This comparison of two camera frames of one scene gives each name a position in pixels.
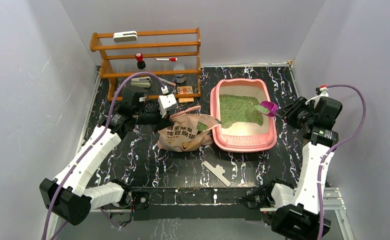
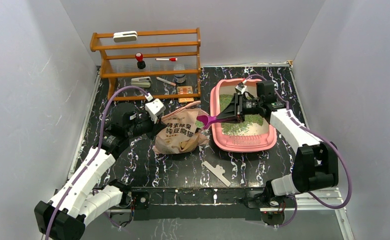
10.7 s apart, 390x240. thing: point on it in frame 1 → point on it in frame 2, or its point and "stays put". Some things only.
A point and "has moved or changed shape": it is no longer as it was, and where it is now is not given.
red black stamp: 141,64 stays put
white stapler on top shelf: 125,36 stays put
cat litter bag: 188,132 has moved or changed shape
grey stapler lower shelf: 144,82 stays put
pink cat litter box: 243,128 stays put
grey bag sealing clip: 218,172 stays put
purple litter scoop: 272,108 has moved or changed shape
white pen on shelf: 168,82 stays put
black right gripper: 289,111 → 234,112
